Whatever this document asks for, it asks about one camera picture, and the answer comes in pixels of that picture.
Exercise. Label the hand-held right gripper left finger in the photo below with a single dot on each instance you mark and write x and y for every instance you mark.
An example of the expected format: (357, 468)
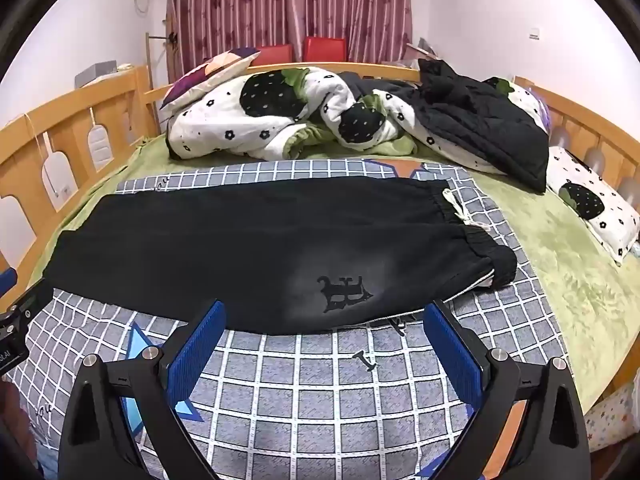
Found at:
(195, 342)

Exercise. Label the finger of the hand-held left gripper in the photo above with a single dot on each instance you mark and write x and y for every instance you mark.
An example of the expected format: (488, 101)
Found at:
(5, 279)

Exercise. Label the black pants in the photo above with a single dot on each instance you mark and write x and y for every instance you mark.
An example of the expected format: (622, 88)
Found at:
(225, 250)

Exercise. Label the grey grid patterned sheet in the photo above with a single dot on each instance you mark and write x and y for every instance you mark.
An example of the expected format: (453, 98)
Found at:
(310, 385)

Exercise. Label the pink striped floral curtain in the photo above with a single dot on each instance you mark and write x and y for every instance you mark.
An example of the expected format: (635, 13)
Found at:
(300, 5)

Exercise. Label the white strawberry print quilt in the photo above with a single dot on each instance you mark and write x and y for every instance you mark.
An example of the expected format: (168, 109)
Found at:
(220, 130)

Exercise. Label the white strawberry print pillow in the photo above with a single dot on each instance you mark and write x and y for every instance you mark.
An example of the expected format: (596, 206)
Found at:
(590, 195)

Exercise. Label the wooden bed frame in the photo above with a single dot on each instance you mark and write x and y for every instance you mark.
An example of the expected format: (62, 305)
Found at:
(125, 95)

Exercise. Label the star printed cloth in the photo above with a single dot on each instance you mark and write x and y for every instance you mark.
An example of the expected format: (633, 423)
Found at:
(612, 420)

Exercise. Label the black jacket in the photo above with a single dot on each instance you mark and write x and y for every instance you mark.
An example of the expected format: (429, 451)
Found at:
(480, 125)

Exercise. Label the green fleece bed sheet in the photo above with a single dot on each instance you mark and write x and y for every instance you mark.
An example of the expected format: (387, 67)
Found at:
(565, 260)

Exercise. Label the purple patterned pillow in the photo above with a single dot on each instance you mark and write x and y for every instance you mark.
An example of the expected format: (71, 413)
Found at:
(210, 75)

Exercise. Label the red chair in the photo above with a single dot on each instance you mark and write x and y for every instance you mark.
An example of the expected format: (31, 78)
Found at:
(324, 49)
(274, 53)

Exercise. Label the wooden rack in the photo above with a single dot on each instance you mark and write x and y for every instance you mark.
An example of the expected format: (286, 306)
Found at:
(148, 55)

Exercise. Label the light purple pillow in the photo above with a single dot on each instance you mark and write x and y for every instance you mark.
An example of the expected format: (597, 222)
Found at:
(544, 110)

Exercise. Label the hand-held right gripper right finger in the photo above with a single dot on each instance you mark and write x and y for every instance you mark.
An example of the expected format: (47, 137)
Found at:
(450, 347)

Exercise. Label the grey box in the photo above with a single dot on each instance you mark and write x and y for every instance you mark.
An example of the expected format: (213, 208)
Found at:
(95, 74)

